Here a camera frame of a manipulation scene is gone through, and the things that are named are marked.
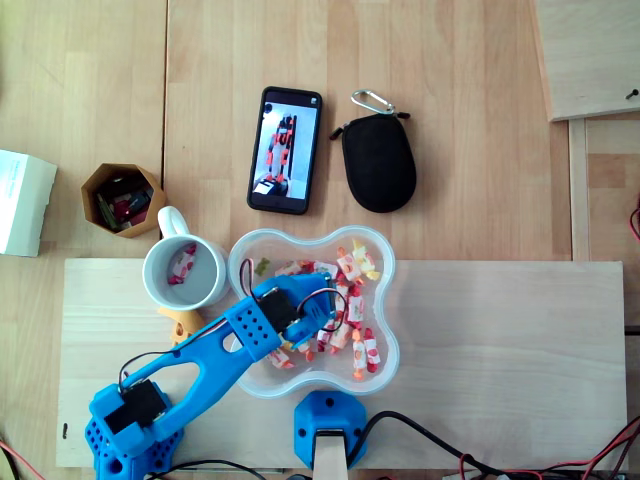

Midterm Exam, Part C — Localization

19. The clear plastic lobed bowl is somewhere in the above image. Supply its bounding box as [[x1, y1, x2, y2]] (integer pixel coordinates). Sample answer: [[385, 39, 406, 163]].
[[227, 225, 401, 400]]

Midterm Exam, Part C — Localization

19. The yellow-print wrapped candy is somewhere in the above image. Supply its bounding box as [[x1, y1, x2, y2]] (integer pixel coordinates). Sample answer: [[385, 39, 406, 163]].
[[351, 238, 383, 282]]

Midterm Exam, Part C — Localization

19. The white mug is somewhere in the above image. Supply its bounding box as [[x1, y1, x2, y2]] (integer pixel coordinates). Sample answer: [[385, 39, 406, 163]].
[[142, 205, 232, 312]]

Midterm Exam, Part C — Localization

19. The orange printed plastic part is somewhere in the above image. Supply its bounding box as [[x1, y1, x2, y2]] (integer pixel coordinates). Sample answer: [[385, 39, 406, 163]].
[[157, 305, 202, 347]]

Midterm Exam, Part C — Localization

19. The black smartphone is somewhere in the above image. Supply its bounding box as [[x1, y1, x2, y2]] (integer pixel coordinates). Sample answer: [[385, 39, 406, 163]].
[[246, 85, 324, 216]]

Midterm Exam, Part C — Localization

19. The black zip pouch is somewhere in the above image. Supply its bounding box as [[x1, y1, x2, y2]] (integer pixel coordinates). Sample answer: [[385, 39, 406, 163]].
[[328, 110, 418, 215]]

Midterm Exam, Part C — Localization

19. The brown hexagonal printed cup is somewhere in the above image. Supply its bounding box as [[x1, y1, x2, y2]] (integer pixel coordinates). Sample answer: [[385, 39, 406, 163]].
[[80, 162, 168, 240]]

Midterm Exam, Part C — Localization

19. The red small part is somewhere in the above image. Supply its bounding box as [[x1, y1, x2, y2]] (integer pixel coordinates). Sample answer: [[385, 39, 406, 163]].
[[113, 197, 150, 224]]

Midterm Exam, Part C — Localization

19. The light wooden base board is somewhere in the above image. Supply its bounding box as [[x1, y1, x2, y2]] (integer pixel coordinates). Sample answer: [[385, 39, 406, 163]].
[[55, 257, 629, 471]]

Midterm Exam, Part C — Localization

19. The silver carabiner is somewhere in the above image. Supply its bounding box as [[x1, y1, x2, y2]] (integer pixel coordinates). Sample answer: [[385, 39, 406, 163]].
[[350, 88, 397, 116]]

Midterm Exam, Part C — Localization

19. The green small part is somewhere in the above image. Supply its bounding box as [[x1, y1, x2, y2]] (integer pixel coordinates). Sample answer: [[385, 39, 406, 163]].
[[97, 193, 115, 229]]

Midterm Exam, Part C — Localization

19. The white cardboard box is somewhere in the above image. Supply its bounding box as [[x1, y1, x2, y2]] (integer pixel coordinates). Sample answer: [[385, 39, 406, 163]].
[[0, 148, 59, 258]]

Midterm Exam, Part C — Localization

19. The light wood panel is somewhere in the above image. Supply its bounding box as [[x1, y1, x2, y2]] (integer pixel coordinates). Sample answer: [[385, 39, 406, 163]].
[[529, 0, 640, 123]]

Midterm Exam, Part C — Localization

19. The blue printed camera mount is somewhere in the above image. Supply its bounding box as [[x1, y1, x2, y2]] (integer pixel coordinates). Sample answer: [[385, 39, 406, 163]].
[[292, 390, 369, 471]]

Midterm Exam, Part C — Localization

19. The black power cable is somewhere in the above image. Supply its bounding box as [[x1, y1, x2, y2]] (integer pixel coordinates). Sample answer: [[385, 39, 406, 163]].
[[349, 410, 506, 476]]

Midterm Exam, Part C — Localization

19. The wooden camera post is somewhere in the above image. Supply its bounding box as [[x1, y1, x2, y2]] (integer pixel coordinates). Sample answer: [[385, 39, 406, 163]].
[[312, 430, 349, 480]]

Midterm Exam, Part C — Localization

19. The thin black cable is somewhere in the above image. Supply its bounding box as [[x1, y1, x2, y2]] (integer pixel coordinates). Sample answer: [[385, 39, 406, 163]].
[[144, 458, 274, 480]]

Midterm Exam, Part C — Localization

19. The thin red wire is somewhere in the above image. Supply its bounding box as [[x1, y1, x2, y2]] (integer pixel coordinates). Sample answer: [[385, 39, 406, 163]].
[[0, 437, 41, 480]]

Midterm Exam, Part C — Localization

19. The red cable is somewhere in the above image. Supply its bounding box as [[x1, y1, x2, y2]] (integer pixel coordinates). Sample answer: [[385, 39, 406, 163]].
[[457, 417, 640, 480]]

